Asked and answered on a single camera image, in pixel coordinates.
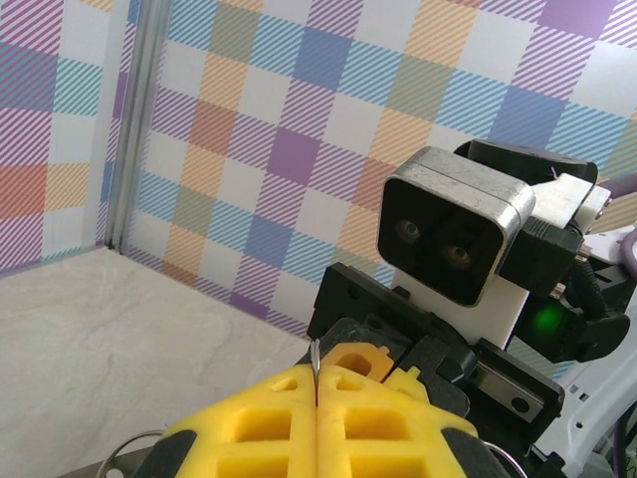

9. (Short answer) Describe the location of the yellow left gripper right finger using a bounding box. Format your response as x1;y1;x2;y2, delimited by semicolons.
317;364;493;478

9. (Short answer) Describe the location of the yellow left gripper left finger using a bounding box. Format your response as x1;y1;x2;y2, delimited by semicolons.
140;364;319;478

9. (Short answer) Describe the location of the silver split ring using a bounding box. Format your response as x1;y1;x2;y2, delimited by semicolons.
308;339;322;394

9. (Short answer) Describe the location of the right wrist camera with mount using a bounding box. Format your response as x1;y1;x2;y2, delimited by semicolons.
376;145;612;351

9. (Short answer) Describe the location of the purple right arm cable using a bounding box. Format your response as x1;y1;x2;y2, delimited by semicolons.
594;173;637;275

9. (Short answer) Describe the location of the aluminium corner post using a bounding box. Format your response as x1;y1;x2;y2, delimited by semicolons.
105;0;168;253

